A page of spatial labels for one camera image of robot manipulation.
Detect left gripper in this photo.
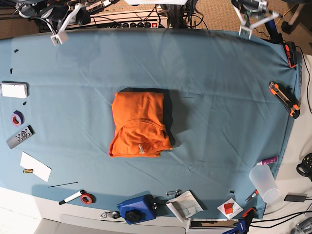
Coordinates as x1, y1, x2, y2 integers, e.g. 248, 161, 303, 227
231, 0, 283, 39

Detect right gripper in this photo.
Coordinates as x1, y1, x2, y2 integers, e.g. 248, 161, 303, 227
16, 0, 91, 46

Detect orange t-shirt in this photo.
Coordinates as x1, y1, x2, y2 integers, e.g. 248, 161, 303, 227
109, 92, 173, 157

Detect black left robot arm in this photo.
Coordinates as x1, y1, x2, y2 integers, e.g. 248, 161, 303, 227
231, 0, 283, 43

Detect orange black clamp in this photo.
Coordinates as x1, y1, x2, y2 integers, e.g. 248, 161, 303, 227
284, 41, 297, 68

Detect blue table cloth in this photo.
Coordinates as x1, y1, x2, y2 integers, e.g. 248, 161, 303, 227
0, 28, 301, 218

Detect orange black utility knife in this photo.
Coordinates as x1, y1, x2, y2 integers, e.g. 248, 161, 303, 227
269, 81, 300, 119

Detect white phone box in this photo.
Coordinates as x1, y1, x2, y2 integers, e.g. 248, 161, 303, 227
0, 82, 29, 99

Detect purple tape roll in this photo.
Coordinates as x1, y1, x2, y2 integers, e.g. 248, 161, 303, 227
11, 110, 24, 126

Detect grey remote control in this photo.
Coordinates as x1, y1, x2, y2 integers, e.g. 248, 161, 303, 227
6, 125, 35, 149

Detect purple glue tube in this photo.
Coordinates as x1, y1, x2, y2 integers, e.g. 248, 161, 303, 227
257, 156, 278, 165

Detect white paper card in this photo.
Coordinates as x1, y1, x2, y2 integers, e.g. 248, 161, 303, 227
20, 152, 52, 182

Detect gold battery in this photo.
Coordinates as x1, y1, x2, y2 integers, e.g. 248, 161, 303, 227
23, 169, 34, 174

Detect clear plastic cup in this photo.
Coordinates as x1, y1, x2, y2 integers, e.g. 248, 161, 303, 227
249, 165, 279, 203

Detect black thin stick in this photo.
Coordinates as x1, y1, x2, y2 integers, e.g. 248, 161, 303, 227
48, 181, 78, 188

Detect red pen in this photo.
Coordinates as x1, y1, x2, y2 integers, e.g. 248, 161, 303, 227
245, 190, 258, 203

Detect white black marker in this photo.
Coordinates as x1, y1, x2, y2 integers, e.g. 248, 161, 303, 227
58, 190, 86, 205

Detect red tape roll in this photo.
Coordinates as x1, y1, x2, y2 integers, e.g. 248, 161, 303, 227
80, 193, 96, 205

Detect small black device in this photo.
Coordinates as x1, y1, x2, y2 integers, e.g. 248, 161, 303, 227
284, 193, 307, 202

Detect metal carabiner clip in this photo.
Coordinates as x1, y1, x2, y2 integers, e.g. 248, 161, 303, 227
166, 189, 181, 197

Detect white card red square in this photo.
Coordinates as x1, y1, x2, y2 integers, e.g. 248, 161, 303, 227
217, 198, 243, 219

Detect folded paper booklet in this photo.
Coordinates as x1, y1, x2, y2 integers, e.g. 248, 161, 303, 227
166, 191, 203, 223

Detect blue plastic device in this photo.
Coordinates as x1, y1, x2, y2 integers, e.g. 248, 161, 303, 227
117, 195, 157, 225

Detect blue orange clamp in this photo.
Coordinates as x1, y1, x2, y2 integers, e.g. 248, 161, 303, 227
223, 207, 256, 234

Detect metal key ring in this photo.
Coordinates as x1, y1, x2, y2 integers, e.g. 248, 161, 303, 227
99, 211, 120, 219

